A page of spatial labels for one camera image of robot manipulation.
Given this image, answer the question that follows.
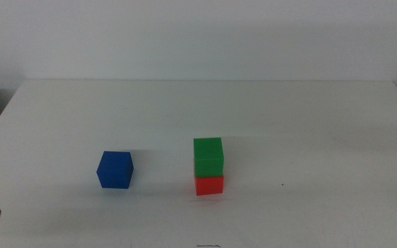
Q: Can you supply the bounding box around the blue cube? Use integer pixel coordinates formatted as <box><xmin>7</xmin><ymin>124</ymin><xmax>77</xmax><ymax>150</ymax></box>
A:
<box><xmin>96</xmin><ymin>150</ymin><xmax>134</xmax><ymax>189</ymax></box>

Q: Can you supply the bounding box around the green cube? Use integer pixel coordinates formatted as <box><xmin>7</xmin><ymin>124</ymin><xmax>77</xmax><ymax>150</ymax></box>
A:
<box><xmin>193</xmin><ymin>137</ymin><xmax>225</xmax><ymax>178</ymax></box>

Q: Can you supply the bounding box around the red cube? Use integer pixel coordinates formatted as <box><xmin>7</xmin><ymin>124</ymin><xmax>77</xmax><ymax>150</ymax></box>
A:
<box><xmin>194</xmin><ymin>175</ymin><xmax>225</xmax><ymax>196</ymax></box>

